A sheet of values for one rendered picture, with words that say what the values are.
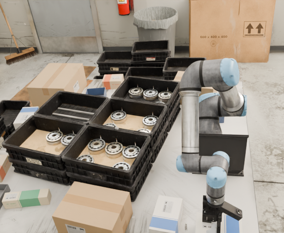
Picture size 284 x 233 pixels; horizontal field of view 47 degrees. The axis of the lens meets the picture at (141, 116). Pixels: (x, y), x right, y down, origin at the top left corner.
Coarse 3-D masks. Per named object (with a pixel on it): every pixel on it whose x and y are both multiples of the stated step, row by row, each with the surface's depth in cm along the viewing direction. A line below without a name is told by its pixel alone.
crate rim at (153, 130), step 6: (108, 102) 211; (132, 102) 209; (138, 102) 207; (144, 102) 207; (102, 108) 205; (96, 114) 201; (162, 114) 194; (102, 126) 190; (108, 126) 189; (156, 126) 186; (138, 132) 182; (144, 132) 182; (150, 132) 181
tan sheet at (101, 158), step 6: (84, 150) 189; (96, 156) 184; (102, 156) 184; (120, 156) 183; (96, 162) 180; (102, 162) 180; (108, 162) 179; (114, 162) 179; (126, 162) 178; (132, 162) 178
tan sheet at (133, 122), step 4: (112, 112) 219; (128, 116) 213; (132, 116) 213; (136, 116) 212; (140, 116) 212; (108, 120) 212; (128, 120) 210; (132, 120) 209; (136, 120) 209; (140, 120) 208; (116, 124) 207; (120, 124) 207; (124, 124) 206; (128, 124) 206; (132, 124) 206; (136, 124) 205; (140, 124) 205; (124, 128) 203; (128, 128) 203; (132, 128) 203; (136, 128) 202; (140, 128) 202
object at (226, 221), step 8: (200, 216) 150; (224, 216) 149; (200, 224) 147; (208, 224) 147; (224, 224) 146; (232, 224) 146; (240, 224) 145; (200, 232) 144; (224, 232) 143; (232, 232) 142; (240, 232) 142
